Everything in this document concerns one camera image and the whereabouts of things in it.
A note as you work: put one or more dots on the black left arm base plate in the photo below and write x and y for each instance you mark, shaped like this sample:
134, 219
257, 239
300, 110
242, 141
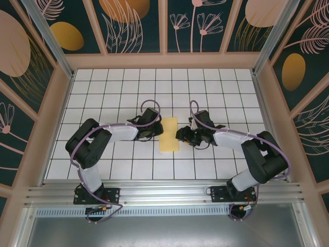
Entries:
113, 195

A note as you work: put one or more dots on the aluminium side rail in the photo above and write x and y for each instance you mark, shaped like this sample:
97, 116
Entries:
270, 123

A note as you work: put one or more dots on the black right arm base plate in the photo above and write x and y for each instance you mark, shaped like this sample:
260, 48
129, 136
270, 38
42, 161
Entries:
218, 194

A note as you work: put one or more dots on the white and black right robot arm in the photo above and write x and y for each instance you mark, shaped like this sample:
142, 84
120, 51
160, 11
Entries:
228, 137

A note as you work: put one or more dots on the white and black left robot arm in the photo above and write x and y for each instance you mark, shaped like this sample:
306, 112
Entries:
120, 133

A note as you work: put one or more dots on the white gridded mat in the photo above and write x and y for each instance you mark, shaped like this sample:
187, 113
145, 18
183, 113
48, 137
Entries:
115, 85

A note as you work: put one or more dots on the aluminium frame post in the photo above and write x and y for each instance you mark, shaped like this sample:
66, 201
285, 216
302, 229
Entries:
52, 43
271, 38

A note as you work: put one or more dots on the aluminium mounting rail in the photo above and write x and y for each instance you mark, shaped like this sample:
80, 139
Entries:
167, 193

